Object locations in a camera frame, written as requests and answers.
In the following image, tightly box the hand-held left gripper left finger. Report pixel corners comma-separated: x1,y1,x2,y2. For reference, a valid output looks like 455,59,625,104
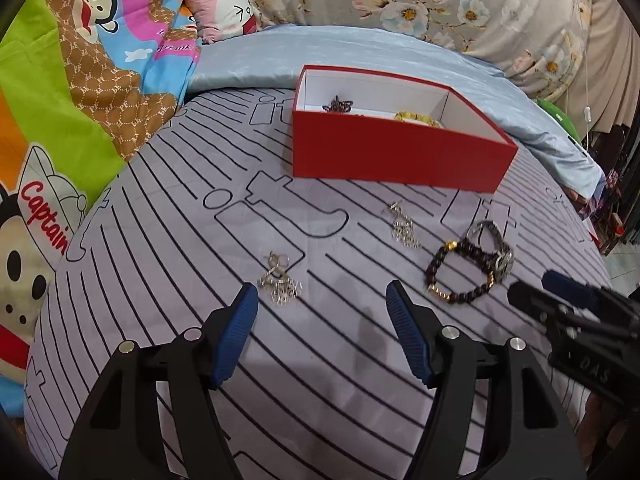
59,282,259,480

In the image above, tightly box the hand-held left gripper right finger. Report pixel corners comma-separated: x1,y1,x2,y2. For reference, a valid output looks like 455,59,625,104
385,280,586,480

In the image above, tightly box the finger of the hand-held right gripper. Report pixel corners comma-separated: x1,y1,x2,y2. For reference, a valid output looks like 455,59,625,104
507,280,592,337
542,270,640,319

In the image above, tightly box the silver wristwatch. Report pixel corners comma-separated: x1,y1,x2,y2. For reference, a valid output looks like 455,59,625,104
465,220,516,281

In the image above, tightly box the silver dangling earring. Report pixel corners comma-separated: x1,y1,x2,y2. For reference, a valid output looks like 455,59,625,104
257,251,304,306
385,201,422,250

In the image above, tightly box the dark brown bead bracelet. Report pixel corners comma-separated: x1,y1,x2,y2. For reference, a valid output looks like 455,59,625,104
425,240,501,306

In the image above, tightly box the red cardboard box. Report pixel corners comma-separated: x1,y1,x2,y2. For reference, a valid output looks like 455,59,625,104
290,64,520,194

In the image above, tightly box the yellow large bead bracelet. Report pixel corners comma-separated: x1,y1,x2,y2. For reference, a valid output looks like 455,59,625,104
394,111,443,128

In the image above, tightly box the grey striped bed sheet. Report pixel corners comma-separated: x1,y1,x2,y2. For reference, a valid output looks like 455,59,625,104
22,87,613,480

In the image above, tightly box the green plush toy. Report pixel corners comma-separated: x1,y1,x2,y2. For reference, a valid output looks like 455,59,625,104
537,99,583,143

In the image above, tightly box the beige curtain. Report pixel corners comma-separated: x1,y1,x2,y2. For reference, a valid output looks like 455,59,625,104
582,0,636,131

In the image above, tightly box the light blue blanket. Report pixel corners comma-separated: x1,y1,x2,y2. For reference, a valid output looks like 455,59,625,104
185,25,606,196

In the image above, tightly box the cartoon monkey blanket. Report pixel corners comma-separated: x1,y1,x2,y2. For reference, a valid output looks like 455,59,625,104
0,0,206,411

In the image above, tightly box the floral grey pillow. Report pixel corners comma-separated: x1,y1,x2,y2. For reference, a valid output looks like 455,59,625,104
202,0,596,106

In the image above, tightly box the pink cartoon pillow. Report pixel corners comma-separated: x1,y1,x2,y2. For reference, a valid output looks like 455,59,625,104
179,0,266,45

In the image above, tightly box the white cable with switch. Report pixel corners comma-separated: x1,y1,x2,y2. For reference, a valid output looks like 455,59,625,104
575,0,596,126

